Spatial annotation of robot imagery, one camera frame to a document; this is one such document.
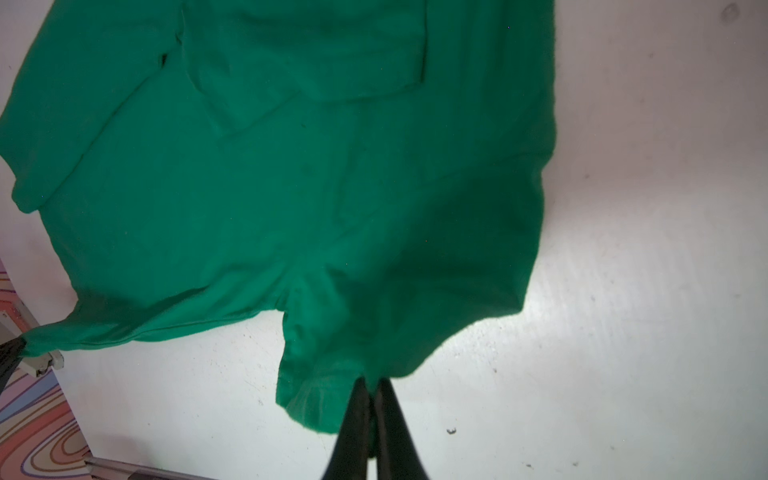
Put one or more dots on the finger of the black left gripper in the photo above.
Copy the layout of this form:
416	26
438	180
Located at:
7	360

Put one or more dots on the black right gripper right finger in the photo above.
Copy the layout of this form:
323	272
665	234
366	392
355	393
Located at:
395	452

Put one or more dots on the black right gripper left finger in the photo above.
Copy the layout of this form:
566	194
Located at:
349	459

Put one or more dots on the green t shirt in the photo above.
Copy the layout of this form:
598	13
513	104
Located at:
370	169

